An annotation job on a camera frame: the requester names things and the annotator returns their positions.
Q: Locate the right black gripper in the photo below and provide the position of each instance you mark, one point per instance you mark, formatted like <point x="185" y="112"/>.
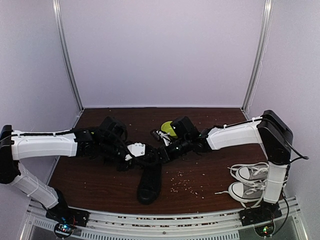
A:
<point x="164" y="155"/>

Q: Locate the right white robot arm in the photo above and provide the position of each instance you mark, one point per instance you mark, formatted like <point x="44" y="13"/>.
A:
<point x="267" y="130"/>

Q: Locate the grey sneaker rear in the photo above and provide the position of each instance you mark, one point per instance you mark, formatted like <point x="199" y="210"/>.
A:
<point x="250" y="173"/>

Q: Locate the grey sneaker front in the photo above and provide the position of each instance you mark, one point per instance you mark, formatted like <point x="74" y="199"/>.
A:
<point x="246" y="193"/>

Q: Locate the aluminium frame post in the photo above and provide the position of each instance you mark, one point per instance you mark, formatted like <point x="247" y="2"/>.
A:
<point x="65" y="53"/>
<point x="261" y="48"/>

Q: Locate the black sneaker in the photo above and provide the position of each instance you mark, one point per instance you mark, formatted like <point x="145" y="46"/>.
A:
<point x="109" y="121"/>
<point x="150" y="184"/>

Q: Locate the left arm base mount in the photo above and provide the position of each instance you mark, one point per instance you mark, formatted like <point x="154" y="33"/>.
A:
<point x="67" y="221"/>

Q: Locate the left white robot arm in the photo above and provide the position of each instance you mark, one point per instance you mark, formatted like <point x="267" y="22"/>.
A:
<point x="91" y="142"/>

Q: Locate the aluminium front rail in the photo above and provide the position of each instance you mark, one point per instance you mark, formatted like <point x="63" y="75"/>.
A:
<point x="218" y="225"/>

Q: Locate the grey sneaker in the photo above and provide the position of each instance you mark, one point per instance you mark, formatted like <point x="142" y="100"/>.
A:
<point x="246" y="193"/>
<point x="250" y="173"/>

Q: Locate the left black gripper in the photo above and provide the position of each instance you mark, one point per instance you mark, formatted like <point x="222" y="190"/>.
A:
<point x="132" y="157"/>

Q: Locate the green bowl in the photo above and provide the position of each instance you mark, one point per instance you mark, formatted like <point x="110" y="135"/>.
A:
<point x="167" y="128"/>

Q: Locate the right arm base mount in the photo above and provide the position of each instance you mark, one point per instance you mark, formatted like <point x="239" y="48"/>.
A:
<point x="261" y="218"/>

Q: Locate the right aluminium frame post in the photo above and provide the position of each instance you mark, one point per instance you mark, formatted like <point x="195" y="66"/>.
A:
<point x="261" y="48"/>

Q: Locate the left aluminium frame post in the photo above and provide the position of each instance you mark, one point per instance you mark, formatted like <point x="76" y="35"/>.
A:
<point x="65" y="53"/>

